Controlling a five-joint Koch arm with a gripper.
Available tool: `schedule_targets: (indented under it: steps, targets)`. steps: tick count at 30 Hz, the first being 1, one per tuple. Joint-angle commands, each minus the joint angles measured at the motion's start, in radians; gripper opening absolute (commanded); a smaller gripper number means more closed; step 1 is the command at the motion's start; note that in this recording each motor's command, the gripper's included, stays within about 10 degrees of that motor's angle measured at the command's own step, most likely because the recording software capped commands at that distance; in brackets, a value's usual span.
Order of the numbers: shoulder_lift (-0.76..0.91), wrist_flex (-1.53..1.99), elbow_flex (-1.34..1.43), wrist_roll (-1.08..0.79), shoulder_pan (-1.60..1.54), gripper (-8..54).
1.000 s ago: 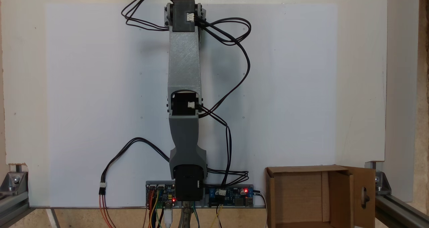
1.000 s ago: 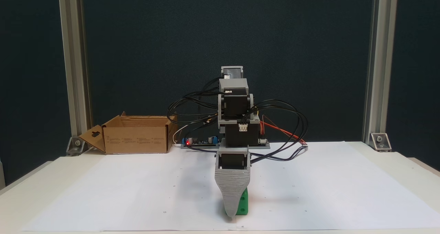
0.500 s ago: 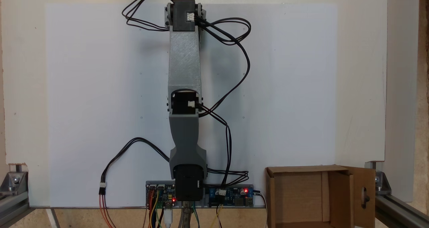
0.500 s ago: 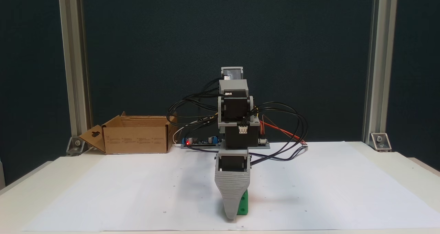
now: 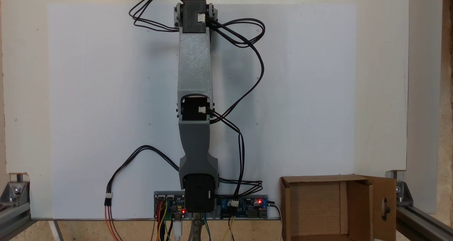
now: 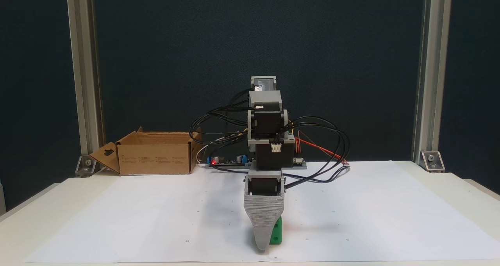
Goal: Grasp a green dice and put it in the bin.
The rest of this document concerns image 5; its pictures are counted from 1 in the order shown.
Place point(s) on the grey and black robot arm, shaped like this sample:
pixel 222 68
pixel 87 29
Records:
pixel 194 64

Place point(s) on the blue circuit board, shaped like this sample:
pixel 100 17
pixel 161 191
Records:
pixel 247 210

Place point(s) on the metal table clamp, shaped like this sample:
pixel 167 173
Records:
pixel 195 230

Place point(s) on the brown cardboard box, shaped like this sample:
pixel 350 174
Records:
pixel 311 212

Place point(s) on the white paper sheet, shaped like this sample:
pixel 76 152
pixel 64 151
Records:
pixel 88 92

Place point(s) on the aluminium frame corner bracket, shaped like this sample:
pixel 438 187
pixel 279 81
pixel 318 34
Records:
pixel 414 216
pixel 14 198

